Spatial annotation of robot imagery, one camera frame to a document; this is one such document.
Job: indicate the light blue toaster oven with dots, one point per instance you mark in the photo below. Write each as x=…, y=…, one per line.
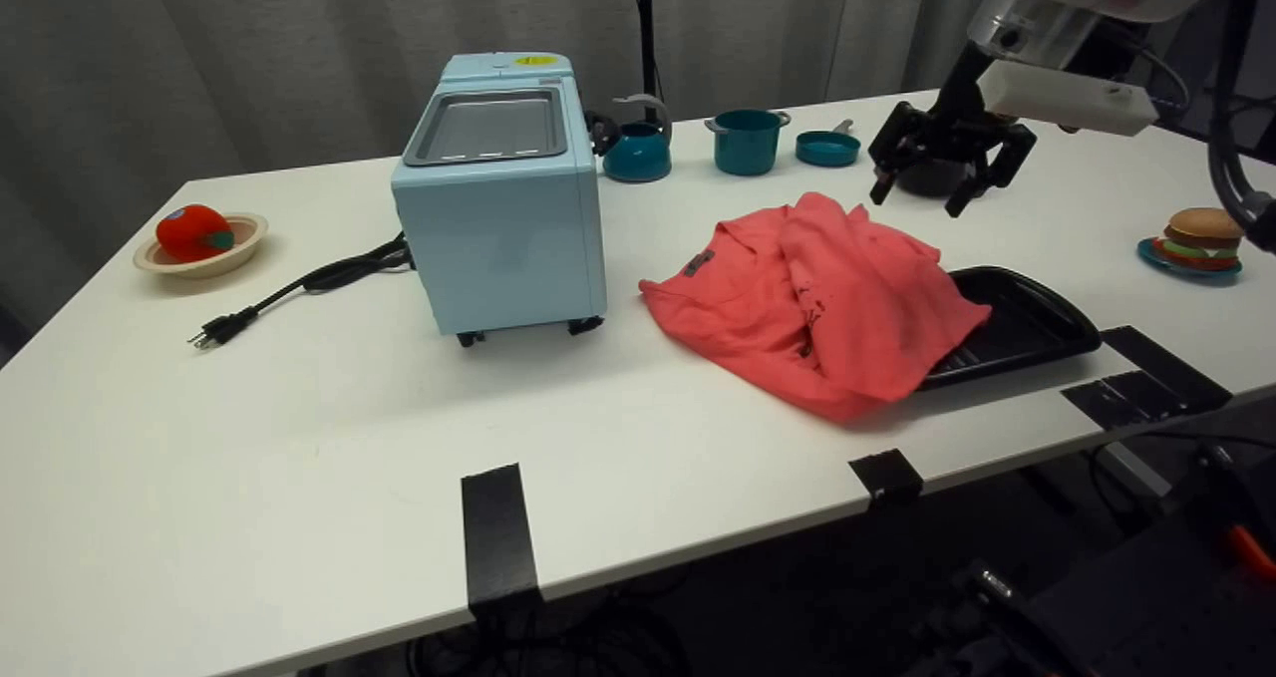
x=503, y=248

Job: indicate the wide black tape patch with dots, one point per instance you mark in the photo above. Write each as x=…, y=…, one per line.
x=1146, y=378

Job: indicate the teal toy kettle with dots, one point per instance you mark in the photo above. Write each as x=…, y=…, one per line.
x=638, y=154

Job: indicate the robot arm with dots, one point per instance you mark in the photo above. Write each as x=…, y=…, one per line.
x=1069, y=99

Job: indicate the small black tape strip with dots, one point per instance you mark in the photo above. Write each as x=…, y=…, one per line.
x=886, y=476

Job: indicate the grey curtain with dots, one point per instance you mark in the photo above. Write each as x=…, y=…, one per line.
x=299, y=49

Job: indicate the red sweatshirt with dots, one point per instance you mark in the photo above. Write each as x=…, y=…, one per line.
x=827, y=308

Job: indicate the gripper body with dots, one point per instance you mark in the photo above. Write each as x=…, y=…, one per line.
x=947, y=124

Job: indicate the black baking tray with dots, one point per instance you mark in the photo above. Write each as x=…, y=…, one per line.
x=1027, y=323

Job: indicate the blue plate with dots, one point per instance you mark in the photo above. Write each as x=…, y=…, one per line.
x=1186, y=270

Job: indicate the toy burger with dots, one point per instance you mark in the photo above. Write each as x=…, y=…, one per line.
x=1201, y=238

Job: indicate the red toy tomato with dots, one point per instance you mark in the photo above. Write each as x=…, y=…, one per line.
x=192, y=232

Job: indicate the toaster oven door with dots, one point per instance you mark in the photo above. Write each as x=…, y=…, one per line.
x=488, y=127

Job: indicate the black bowl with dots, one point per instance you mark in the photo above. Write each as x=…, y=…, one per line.
x=929, y=180

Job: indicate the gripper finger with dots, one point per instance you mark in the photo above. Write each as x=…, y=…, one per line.
x=887, y=159
x=1002, y=164

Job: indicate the teal toy pot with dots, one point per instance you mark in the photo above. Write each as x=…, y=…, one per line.
x=746, y=144

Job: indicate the teal toy frying pan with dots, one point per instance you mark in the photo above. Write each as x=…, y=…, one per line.
x=827, y=149

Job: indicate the beige bowl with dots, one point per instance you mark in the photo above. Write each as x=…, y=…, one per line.
x=239, y=243

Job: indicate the stand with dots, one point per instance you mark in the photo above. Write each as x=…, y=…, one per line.
x=646, y=39

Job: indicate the long black tape strip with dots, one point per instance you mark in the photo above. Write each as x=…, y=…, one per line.
x=496, y=537

